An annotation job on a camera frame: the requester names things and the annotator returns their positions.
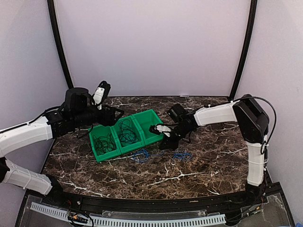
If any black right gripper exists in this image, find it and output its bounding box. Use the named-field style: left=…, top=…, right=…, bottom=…
left=159, top=123, right=192, bottom=150

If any dark blue thin cable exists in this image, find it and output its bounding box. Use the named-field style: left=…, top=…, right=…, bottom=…
left=117, top=118, right=140, bottom=145

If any light blue cable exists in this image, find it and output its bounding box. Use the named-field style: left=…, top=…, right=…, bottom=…
left=132, top=148, right=166, bottom=164
left=172, top=151, right=193, bottom=162

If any black thin cable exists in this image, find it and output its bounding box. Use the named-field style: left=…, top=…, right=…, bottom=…
left=91, top=132, right=118, bottom=156

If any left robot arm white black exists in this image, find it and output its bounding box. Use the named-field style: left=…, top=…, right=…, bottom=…
left=0, top=81, right=124, bottom=206

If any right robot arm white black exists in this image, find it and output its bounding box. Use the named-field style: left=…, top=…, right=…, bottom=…
left=149, top=94, right=274, bottom=205

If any green plastic three-compartment bin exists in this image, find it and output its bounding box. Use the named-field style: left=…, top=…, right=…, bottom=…
left=88, top=109, right=168, bottom=163

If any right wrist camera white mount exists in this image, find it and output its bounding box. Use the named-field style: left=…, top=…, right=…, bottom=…
left=149, top=124, right=172, bottom=137

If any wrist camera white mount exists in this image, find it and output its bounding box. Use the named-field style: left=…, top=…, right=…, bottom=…
left=92, top=80, right=111, bottom=110
left=149, top=124, right=172, bottom=137

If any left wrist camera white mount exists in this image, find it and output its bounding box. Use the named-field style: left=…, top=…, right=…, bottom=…
left=92, top=80, right=111, bottom=110

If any white slotted cable duct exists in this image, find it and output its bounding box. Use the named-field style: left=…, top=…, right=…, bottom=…
left=30, top=202, right=226, bottom=227

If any black front rail base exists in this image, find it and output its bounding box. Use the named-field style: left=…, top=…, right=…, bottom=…
left=15, top=181, right=295, bottom=227

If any black frame post left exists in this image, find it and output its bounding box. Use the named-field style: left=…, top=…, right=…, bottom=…
left=47, top=0, right=74, bottom=89

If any black frame post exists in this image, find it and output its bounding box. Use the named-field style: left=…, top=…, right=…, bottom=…
left=228, top=0, right=258, bottom=101
left=47, top=0, right=74, bottom=89

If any black frame post right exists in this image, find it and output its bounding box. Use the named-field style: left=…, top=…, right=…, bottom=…
left=228, top=0, right=258, bottom=101

